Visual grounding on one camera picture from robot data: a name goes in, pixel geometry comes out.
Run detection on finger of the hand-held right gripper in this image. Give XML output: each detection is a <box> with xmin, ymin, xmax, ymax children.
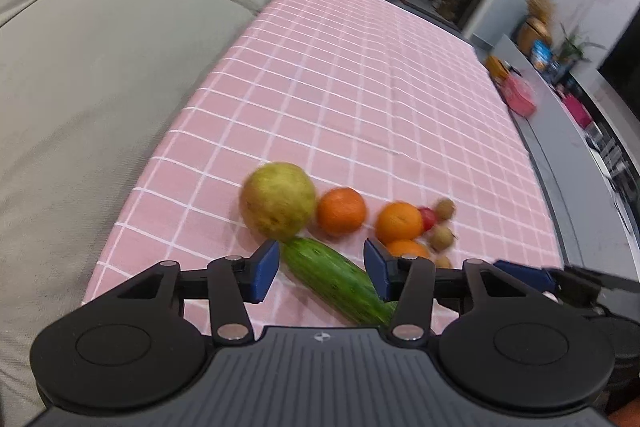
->
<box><xmin>494</xmin><ymin>260</ymin><xmax>640</xmax><ymax>308</ymax></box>

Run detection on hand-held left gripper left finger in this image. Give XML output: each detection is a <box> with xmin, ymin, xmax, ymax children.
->
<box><xmin>82</xmin><ymin>239</ymin><xmax>281</xmax><ymax>348</ymax></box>

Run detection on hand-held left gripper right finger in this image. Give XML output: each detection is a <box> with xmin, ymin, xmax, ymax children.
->
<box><xmin>363</xmin><ymin>238</ymin><xmax>566</xmax><ymax>342</ymax></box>

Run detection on green cucumber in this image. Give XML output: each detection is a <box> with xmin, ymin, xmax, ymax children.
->
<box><xmin>281</xmin><ymin>237</ymin><xmax>401</xmax><ymax>327</ymax></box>

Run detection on orange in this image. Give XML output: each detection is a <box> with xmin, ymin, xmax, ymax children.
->
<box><xmin>316</xmin><ymin>188</ymin><xmax>368</xmax><ymax>238</ymax></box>
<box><xmin>375</xmin><ymin>202</ymin><xmax>425</xmax><ymax>243</ymax></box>
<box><xmin>385</xmin><ymin>239</ymin><xmax>432</xmax><ymax>260</ymax></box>

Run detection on yellow-green pear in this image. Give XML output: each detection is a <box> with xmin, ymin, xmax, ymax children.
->
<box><xmin>240</xmin><ymin>162</ymin><xmax>317</xmax><ymax>242</ymax></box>

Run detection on grey cabinet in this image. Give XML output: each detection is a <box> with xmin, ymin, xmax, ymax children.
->
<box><xmin>492</xmin><ymin>34</ymin><xmax>640</xmax><ymax>263</ymax></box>

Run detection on pink box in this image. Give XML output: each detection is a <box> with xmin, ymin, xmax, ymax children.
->
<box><xmin>562</xmin><ymin>94</ymin><xmax>594</xmax><ymax>128</ymax></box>

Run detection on pink checkered tablecloth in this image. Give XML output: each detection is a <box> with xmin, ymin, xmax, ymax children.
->
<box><xmin>82</xmin><ymin>0</ymin><xmax>568</xmax><ymax>338</ymax></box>

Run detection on orange container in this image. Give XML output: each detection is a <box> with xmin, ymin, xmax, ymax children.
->
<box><xmin>485</xmin><ymin>55</ymin><xmax>511</xmax><ymax>82</ymax></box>

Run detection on blue packet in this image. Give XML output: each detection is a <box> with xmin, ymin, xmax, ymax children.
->
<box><xmin>530</xmin><ymin>39</ymin><xmax>554</xmax><ymax>70</ymax></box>

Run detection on green potted plant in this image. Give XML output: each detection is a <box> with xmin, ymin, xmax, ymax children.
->
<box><xmin>555</xmin><ymin>24</ymin><xmax>606</xmax><ymax>68</ymax></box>

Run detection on beige sofa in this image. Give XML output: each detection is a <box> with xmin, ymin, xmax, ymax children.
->
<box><xmin>0</xmin><ymin>0</ymin><xmax>321</xmax><ymax>427</ymax></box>

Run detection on orange vase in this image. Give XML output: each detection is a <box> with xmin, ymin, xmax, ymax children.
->
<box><xmin>517</xmin><ymin>0</ymin><xmax>557</xmax><ymax>52</ymax></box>

